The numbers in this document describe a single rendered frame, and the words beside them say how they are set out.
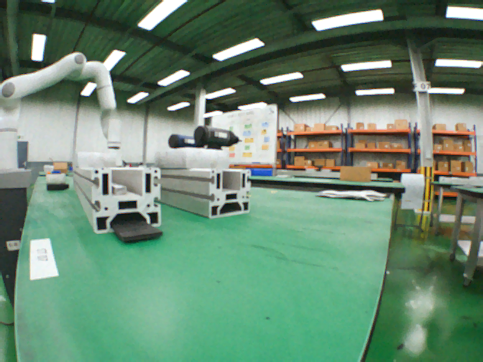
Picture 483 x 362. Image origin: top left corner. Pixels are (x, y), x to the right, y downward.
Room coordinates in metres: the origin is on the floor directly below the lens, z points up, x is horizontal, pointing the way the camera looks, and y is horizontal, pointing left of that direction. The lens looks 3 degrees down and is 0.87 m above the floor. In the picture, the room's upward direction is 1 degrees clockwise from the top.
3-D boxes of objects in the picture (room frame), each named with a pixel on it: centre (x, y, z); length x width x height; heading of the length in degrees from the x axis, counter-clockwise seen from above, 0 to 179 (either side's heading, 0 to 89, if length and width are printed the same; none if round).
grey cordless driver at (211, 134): (0.74, 0.07, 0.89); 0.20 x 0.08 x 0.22; 138
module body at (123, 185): (0.56, 0.43, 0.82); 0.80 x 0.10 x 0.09; 45
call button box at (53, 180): (0.67, 0.72, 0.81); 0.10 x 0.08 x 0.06; 135
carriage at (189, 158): (0.51, 0.12, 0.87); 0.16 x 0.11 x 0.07; 45
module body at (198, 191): (0.69, 0.30, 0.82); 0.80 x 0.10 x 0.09; 45
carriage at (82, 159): (0.56, 0.43, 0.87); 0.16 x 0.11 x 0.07; 45
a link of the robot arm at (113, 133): (1.11, 0.72, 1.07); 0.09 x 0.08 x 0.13; 54
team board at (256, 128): (4.04, 0.02, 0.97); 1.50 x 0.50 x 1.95; 51
